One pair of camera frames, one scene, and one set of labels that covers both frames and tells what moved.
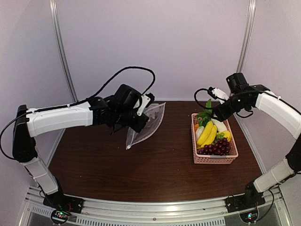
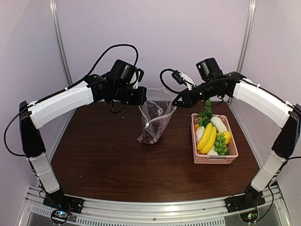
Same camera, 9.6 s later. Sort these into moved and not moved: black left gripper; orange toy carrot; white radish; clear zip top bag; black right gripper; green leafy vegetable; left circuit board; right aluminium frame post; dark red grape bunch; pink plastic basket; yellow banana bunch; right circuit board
Moved: dark red grape bunch; clear zip top bag; black left gripper; black right gripper
Not moved: white radish; left circuit board; pink plastic basket; yellow banana bunch; green leafy vegetable; orange toy carrot; right circuit board; right aluminium frame post
